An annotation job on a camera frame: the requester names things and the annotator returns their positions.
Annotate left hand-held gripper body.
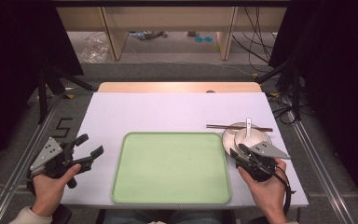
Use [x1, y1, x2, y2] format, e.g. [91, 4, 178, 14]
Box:
[27, 136, 93, 189]

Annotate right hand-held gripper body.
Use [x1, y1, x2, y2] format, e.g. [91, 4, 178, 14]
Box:
[232, 141, 292, 183]

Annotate white bowl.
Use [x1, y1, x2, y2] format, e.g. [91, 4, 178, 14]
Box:
[221, 121, 273, 157]
[233, 127, 273, 154]

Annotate white ceramic spoon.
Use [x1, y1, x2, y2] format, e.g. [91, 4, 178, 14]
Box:
[243, 117, 254, 147]

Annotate person's right hand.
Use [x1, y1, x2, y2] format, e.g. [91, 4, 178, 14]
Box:
[237, 158, 289, 218]

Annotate person's left hand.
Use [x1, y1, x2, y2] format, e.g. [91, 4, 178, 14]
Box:
[32, 163, 82, 217]

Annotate brown chopstick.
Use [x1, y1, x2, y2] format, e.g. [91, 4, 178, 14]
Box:
[205, 123, 274, 132]
[205, 125, 274, 133]

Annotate black metal stand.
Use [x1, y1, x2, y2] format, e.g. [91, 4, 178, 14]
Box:
[36, 64, 95, 125]
[255, 59, 304, 121]

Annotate light green tray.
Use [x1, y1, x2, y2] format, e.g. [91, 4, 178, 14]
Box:
[110, 131, 232, 205]

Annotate clear plastic bag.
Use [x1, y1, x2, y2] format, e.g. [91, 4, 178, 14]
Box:
[80, 33, 110, 63]

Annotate black curtain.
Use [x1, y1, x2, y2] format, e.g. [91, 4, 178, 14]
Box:
[0, 0, 85, 181]
[268, 0, 358, 216]

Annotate blue round objects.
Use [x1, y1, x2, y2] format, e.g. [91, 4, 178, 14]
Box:
[194, 35, 214, 44]

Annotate aluminium rail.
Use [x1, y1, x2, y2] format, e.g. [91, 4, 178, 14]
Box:
[0, 94, 63, 224]
[282, 94, 355, 224]

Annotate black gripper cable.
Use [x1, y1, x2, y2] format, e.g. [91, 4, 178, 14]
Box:
[246, 153, 296, 217]

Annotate bundle of black cables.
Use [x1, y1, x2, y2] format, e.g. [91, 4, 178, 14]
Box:
[231, 6, 278, 65]

